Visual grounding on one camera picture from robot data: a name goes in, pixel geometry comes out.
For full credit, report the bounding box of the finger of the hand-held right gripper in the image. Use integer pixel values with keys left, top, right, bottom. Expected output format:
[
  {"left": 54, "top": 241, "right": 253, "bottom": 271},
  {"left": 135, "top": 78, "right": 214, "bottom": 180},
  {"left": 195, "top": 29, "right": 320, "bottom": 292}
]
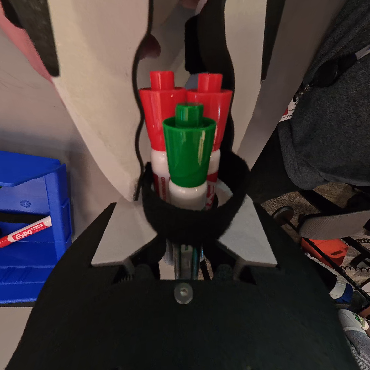
[
  {"left": 48, "top": 0, "right": 154, "bottom": 201},
  {"left": 221, "top": 0, "right": 266, "bottom": 154}
]

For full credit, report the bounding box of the black round disc on rod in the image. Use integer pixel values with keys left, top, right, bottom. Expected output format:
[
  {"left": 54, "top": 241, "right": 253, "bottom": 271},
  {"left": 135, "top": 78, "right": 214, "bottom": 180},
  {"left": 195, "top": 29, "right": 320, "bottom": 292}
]
[{"left": 272, "top": 206, "right": 362, "bottom": 291}]

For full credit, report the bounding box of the red whiteboard marker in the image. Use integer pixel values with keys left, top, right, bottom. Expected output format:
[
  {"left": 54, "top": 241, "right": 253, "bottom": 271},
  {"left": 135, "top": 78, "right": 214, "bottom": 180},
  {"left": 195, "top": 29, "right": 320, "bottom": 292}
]
[
  {"left": 186, "top": 73, "right": 233, "bottom": 210},
  {"left": 0, "top": 215, "right": 53, "bottom": 249},
  {"left": 139, "top": 71, "right": 187, "bottom": 203}
]

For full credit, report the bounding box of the white and blue sneaker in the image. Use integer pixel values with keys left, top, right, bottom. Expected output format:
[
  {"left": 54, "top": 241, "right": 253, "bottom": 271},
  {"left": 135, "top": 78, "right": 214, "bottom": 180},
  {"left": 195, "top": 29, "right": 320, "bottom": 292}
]
[{"left": 306, "top": 251, "right": 354, "bottom": 304}]

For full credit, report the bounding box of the black coiled cable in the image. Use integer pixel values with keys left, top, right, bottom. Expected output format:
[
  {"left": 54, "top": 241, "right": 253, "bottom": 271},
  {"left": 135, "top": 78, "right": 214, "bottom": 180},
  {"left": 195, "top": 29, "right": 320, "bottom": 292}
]
[{"left": 340, "top": 237, "right": 370, "bottom": 273}]

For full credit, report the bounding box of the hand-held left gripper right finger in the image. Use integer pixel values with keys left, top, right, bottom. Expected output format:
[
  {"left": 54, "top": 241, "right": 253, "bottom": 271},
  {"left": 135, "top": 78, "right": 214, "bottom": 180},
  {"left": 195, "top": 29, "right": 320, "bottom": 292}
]
[{"left": 217, "top": 199, "right": 278, "bottom": 280}]

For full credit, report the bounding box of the orange plastic object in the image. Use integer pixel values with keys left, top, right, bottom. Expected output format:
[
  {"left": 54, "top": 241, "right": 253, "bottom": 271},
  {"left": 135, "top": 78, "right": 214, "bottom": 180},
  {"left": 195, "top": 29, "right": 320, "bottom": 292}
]
[{"left": 301, "top": 237, "right": 350, "bottom": 269}]

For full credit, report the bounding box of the blue plastic bin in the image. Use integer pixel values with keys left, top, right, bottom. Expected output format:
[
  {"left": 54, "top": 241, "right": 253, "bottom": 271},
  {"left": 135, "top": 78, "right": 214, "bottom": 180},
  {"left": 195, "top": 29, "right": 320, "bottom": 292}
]
[{"left": 0, "top": 150, "right": 73, "bottom": 304}]

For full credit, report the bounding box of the green whiteboard marker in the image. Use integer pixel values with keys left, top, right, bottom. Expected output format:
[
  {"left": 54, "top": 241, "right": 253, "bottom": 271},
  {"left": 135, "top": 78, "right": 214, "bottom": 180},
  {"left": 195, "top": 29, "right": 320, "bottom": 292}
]
[{"left": 162, "top": 103, "right": 217, "bottom": 279}]

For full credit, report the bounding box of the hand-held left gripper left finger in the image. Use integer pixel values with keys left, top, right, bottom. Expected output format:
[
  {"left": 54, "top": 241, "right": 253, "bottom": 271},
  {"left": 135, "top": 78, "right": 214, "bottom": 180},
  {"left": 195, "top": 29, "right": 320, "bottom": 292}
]
[{"left": 91, "top": 199, "right": 167, "bottom": 278}]

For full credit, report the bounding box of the grey chair base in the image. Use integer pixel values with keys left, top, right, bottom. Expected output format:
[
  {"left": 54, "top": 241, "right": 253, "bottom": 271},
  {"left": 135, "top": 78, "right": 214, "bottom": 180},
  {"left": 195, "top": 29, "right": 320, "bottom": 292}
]
[{"left": 298, "top": 209, "right": 370, "bottom": 240}]

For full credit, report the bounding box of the black velcro strap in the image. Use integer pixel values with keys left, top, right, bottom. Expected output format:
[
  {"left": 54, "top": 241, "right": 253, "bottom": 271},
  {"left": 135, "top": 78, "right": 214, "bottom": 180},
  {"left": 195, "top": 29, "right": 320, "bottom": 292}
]
[
  {"left": 0, "top": 212, "right": 44, "bottom": 224},
  {"left": 141, "top": 152, "right": 251, "bottom": 244}
]

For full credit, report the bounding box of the grey sneaker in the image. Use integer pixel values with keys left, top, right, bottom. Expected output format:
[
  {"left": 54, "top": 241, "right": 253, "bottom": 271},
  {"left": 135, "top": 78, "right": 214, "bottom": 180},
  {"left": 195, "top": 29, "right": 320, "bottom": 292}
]
[{"left": 338, "top": 309, "right": 370, "bottom": 370}]

